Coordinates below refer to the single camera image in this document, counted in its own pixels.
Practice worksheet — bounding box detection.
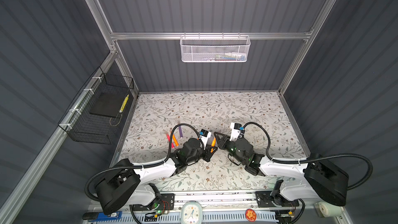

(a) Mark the red round sticker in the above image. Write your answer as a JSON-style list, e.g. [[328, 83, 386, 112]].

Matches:
[[245, 208, 257, 222]]

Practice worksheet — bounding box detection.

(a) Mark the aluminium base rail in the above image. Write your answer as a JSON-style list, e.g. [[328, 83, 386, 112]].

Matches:
[[82, 190, 352, 224]]

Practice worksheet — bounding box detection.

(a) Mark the yellow highlighter in basket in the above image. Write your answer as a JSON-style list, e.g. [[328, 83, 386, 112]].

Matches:
[[119, 94, 130, 113]]

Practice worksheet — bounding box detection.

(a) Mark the blue black tool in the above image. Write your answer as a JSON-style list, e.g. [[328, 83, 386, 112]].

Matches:
[[82, 211, 122, 222]]

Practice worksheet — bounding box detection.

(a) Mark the purple highlighter pen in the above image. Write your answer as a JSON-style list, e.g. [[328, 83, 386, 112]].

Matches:
[[178, 125, 183, 139]]

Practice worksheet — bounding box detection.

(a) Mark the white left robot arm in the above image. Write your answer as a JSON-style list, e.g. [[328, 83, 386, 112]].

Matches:
[[85, 138, 218, 215]]

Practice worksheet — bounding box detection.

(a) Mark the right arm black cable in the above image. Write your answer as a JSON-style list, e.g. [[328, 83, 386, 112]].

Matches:
[[242, 122, 373, 191]]

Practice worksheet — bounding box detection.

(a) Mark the orange highlighter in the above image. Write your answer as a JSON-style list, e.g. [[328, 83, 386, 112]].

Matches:
[[210, 138, 217, 153], [172, 135, 179, 147]]

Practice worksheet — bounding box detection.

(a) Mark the black wire basket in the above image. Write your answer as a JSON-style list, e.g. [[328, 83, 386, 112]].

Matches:
[[59, 68, 135, 145]]

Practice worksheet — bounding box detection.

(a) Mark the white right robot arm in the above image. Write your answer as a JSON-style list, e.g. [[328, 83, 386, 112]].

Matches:
[[214, 132, 349, 207]]

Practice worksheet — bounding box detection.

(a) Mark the white analog clock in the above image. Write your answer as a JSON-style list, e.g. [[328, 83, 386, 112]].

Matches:
[[180, 201, 203, 224]]

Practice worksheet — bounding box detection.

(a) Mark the white tape roll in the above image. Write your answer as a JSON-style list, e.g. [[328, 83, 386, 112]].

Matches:
[[317, 202, 344, 218]]

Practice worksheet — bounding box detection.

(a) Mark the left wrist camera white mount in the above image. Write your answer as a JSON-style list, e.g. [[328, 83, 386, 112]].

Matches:
[[199, 129, 211, 147]]

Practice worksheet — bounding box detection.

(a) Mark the white wire basket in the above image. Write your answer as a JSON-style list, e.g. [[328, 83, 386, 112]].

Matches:
[[179, 35, 251, 63]]

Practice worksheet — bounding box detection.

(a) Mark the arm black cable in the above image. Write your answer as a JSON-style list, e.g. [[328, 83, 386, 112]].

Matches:
[[242, 122, 373, 191], [84, 123, 204, 202]]

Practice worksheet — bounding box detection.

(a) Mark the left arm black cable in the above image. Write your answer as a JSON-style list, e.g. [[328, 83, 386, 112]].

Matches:
[[84, 123, 204, 202]]

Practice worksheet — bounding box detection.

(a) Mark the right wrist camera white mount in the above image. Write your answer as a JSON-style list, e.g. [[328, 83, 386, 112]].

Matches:
[[230, 122, 245, 142]]

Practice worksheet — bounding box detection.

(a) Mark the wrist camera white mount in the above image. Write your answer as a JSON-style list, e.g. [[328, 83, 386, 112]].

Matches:
[[199, 129, 211, 147], [230, 122, 245, 142]]

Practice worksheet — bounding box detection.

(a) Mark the aluminium enclosure frame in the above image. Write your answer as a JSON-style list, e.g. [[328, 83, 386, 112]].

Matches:
[[0, 0, 352, 224]]

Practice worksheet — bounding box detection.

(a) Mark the black pad in basket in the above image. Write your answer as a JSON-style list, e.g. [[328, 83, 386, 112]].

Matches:
[[89, 93, 126, 118]]

